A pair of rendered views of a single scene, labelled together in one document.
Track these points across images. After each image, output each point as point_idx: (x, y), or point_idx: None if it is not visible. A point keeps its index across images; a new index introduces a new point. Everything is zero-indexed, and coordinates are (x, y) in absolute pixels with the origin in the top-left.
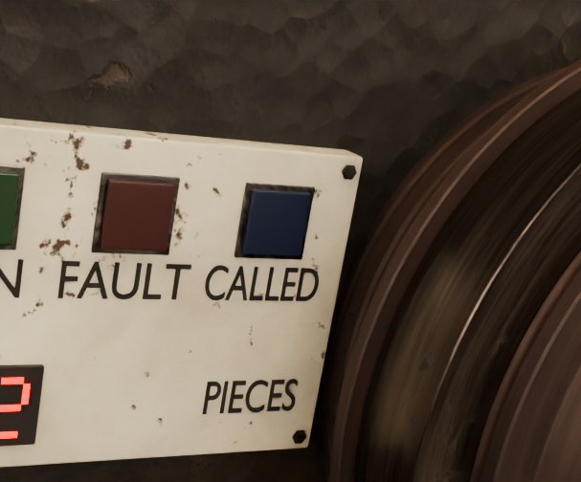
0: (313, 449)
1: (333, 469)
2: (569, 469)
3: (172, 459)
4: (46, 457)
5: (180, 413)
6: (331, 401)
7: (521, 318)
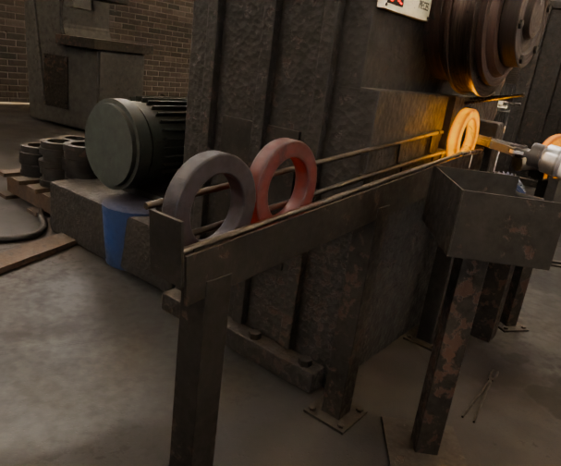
0: (422, 27)
1: (447, 14)
2: (497, 0)
3: (408, 22)
4: (402, 11)
5: (416, 6)
6: (431, 11)
7: None
